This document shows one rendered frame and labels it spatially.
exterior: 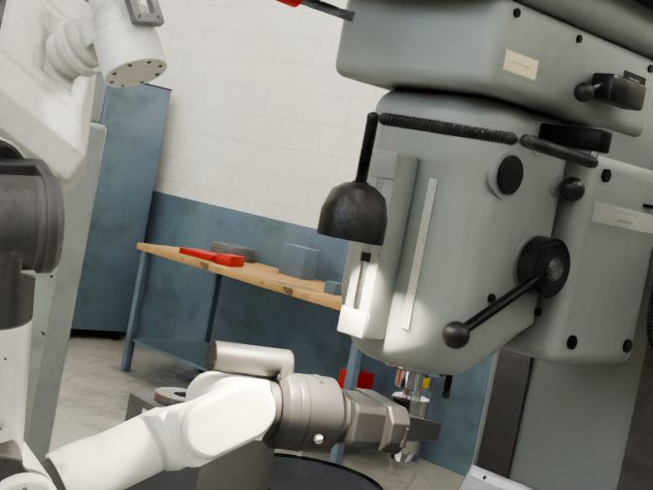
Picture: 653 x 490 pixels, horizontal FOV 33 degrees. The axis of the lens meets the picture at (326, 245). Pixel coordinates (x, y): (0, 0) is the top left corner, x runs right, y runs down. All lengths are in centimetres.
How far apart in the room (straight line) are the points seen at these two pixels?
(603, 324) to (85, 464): 66
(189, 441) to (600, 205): 56
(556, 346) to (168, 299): 742
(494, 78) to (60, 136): 45
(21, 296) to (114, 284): 767
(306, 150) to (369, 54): 642
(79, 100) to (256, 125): 695
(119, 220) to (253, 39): 172
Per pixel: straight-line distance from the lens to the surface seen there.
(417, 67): 124
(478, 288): 125
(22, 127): 113
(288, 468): 365
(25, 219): 105
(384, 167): 124
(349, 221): 114
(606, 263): 142
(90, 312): 868
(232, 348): 125
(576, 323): 139
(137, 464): 121
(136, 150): 867
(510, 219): 128
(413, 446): 135
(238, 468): 155
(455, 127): 114
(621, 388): 163
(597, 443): 165
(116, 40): 114
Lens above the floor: 150
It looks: 3 degrees down
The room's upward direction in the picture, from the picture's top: 11 degrees clockwise
